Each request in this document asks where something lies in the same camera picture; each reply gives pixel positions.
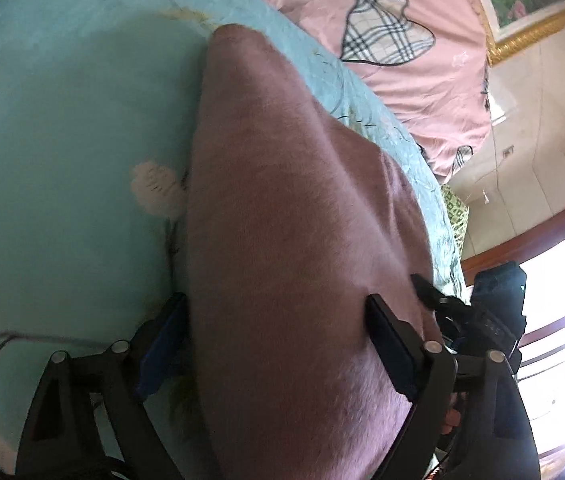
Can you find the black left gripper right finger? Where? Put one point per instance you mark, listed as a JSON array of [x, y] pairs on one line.
[[418, 371]]

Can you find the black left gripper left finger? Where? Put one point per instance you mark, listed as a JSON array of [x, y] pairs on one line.
[[88, 420]]

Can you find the mauve knit sweater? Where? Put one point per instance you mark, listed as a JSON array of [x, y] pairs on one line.
[[293, 220]]

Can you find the right hand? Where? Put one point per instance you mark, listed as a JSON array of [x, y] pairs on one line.
[[452, 418]]

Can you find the green white checkered pillow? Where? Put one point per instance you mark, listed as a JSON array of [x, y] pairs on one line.
[[458, 215]]

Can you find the pink quilt with plaid hearts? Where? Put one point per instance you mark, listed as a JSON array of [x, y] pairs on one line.
[[425, 59]]

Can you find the gold framed floral painting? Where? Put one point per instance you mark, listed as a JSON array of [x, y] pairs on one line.
[[512, 26]]

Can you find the teal floral bed sheet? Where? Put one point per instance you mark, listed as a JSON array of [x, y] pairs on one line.
[[98, 102]]

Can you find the brown wooden window frame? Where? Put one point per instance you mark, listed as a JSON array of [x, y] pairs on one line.
[[540, 252]]

